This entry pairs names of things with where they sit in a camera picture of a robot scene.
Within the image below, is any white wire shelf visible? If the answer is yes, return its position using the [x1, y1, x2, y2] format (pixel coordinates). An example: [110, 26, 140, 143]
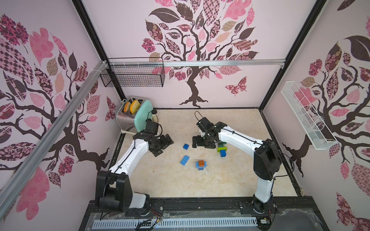
[281, 81, 339, 150]

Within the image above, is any aluminium rail left wall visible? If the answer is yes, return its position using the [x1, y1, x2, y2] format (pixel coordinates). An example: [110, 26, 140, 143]
[1, 61, 108, 218]

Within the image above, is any pale spice jar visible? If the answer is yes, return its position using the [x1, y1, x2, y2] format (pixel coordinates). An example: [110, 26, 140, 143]
[151, 109, 159, 123]

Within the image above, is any black corner frame post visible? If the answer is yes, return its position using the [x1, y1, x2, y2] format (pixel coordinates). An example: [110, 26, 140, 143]
[259, 0, 328, 111]

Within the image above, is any lime green lego brick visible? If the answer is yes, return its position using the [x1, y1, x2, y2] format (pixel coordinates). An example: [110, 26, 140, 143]
[217, 147, 227, 152]

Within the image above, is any aluminium rail back wall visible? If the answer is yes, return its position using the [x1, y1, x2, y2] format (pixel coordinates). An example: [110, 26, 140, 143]
[110, 59, 286, 67]

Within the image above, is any aluminium rail wall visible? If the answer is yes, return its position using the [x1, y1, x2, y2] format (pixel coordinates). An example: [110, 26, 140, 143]
[110, 59, 286, 67]
[1, 61, 108, 218]

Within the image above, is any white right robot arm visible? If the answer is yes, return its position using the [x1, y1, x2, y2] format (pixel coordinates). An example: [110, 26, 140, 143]
[197, 117, 282, 214]

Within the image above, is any white cable duct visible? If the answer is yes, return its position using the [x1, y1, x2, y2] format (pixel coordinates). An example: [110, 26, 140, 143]
[91, 217, 258, 231]

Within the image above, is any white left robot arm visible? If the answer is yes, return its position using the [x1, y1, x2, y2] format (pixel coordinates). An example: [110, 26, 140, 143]
[95, 119, 174, 215]

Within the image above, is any black wire basket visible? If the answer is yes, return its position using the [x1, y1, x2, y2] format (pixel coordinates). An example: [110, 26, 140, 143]
[100, 55, 165, 88]

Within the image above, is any mint green toaster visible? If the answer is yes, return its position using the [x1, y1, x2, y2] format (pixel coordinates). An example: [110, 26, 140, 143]
[116, 97, 154, 135]

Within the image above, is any light blue long lego brick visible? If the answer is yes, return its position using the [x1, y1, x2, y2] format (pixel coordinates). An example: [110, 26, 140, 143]
[180, 155, 190, 166]

